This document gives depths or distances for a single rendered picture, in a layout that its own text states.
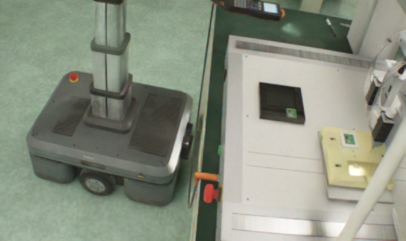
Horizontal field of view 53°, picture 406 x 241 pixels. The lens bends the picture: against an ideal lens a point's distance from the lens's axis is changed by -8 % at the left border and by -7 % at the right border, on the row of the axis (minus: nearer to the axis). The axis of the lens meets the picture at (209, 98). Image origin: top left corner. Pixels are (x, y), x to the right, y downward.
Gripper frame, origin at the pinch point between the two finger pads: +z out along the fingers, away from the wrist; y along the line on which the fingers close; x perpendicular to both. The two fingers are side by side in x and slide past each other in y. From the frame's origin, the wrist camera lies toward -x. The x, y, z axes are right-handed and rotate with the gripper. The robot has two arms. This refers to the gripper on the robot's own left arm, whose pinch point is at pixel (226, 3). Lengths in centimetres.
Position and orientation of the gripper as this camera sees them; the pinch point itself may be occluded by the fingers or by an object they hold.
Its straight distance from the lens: 148.2
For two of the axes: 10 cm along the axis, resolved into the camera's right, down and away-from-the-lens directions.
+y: 0.7, -6.5, 7.6
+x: -9.2, 2.5, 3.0
